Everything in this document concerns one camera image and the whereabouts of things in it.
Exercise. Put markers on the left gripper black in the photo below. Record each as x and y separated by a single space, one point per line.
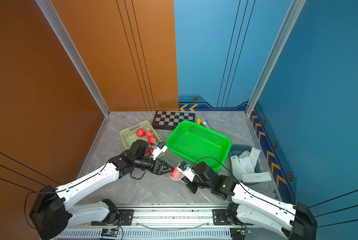
159 168

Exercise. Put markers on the black white checkerboard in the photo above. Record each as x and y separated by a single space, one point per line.
167 120

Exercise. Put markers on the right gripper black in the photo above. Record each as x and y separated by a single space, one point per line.
193 189

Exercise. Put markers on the small right circuit board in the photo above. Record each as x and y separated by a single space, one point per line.
239 233

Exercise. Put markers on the bare red apple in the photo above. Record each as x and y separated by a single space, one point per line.
152 140
149 134
140 132
149 152

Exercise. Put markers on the green circuit board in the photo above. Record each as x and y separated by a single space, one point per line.
109 234

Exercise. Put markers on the left aluminium corner post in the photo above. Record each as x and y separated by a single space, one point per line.
59 29

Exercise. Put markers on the bright green plastic basket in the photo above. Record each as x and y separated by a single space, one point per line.
197 143

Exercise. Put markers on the dark teal plastic tray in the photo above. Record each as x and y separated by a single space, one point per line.
236 150

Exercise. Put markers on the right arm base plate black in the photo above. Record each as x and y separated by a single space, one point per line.
228 215

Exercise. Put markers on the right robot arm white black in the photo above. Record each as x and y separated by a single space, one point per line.
248 207

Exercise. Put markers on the pale green plastic basket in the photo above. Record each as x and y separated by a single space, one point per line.
129 135

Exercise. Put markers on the grey cylinder yellow tip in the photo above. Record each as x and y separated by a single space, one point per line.
203 123

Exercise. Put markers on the right aluminium corner post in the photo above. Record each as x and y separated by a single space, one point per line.
288 23

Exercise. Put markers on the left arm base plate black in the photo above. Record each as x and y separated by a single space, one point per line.
119 216

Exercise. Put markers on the aluminium front rail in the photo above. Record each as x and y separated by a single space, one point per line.
171 223

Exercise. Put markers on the white foam net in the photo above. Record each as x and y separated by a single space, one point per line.
244 154
256 178
254 156
246 165
236 168

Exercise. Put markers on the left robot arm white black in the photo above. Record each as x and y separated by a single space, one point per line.
56 209

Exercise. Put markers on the aluminium corner post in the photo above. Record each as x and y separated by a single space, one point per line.
288 23
59 29

